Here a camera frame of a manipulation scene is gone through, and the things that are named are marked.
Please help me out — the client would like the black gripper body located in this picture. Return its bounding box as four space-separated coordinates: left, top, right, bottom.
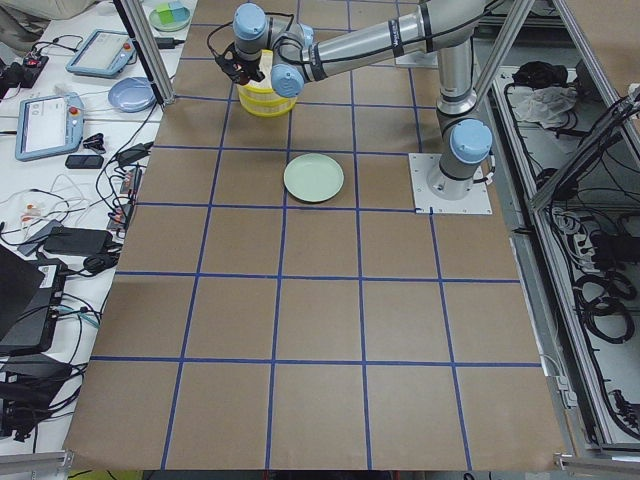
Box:
219 44 265 83

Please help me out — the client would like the yellow bamboo steamer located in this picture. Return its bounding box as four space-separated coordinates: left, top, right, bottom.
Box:
237 49 297 106
239 95 296 118

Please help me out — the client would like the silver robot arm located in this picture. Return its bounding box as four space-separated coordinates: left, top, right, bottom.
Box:
210 1 498 183

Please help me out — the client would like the black power adapter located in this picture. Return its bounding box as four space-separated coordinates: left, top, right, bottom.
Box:
154 37 176 50

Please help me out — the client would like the green bowl with sponges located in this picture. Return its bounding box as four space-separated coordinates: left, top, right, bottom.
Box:
149 1 191 32

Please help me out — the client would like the blue plate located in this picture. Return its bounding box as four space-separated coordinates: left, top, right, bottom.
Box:
107 77 156 113

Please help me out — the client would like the green plate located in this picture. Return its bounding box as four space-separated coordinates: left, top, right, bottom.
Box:
283 153 344 203

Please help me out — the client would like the far blue teach pendant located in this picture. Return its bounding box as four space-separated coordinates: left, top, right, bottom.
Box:
66 29 135 79

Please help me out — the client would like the blue teach pendant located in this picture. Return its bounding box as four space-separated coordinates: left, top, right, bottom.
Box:
15 92 84 162
66 29 135 79

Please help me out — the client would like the near blue teach pendant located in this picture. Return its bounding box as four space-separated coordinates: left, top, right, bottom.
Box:
15 92 84 162

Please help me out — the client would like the crumpled white cloth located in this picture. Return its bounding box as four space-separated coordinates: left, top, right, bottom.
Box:
514 86 578 128

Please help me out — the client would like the black laptop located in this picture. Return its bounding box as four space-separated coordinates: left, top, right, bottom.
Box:
1 247 67 356

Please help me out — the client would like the aluminium frame post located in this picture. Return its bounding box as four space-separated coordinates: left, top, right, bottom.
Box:
114 0 175 109

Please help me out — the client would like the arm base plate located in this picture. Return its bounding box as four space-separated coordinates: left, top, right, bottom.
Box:
408 153 493 215

